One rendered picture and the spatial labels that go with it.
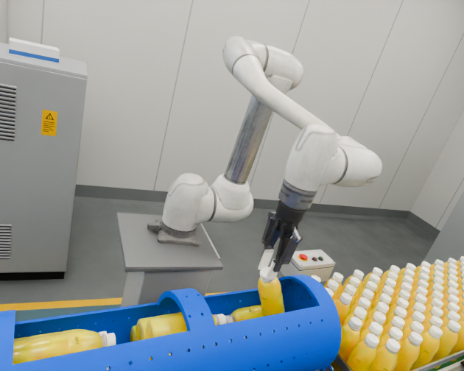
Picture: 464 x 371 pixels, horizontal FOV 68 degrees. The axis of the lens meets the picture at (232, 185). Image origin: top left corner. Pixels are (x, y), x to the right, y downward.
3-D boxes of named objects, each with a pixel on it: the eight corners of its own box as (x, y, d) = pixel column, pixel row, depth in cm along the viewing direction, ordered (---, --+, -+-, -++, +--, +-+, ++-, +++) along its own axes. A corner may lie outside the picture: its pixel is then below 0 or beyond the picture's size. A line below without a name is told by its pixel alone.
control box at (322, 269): (279, 270, 150) (286, 251, 146) (313, 266, 160) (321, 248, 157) (292, 285, 142) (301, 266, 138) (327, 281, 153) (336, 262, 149)
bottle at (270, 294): (269, 300, 116) (261, 263, 105) (288, 308, 112) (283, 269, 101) (259, 317, 111) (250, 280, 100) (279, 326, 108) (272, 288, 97)
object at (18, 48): (8, 51, 195) (9, 37, 192) (56, 60, 208) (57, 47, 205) (8, 55, 186) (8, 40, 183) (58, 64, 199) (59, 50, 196)
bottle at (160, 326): (144, 347, 85) (212, 334, 94) (154, 353, 79) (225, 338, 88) (144, 317, 86) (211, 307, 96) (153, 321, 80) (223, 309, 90)
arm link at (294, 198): (297, 191, 83) (289, 213, 86) (325, 193, 88) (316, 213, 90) (277, 175, 90) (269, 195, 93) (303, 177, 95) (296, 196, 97)
